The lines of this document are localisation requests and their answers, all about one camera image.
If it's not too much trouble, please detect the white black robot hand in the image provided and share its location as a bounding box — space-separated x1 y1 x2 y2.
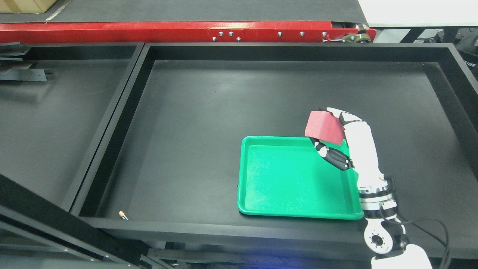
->
309 107 388 194

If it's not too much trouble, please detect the pink foam block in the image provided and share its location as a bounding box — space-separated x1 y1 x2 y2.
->
304 111 345 145

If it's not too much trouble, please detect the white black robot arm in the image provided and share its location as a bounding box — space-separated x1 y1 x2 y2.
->
357 175 452 269

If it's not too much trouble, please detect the green plastic tray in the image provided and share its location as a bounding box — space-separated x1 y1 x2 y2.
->
237 136 364 221

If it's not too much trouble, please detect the black right metal shelf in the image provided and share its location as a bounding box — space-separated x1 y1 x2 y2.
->
73 44 477 259

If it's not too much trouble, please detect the black metal shelf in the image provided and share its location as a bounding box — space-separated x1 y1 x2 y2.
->
1 42 148 268
73 44 477 259

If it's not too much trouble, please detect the black left metal shelf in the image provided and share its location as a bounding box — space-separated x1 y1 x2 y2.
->
1 42 148 268

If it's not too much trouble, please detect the small battery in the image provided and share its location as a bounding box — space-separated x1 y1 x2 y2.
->
118 211 128 221

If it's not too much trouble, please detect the brown cardboard box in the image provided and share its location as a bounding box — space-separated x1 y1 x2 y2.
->
0 0 56 14

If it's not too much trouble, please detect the red conveyor frame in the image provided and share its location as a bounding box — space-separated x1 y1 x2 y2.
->
0 21 377 44

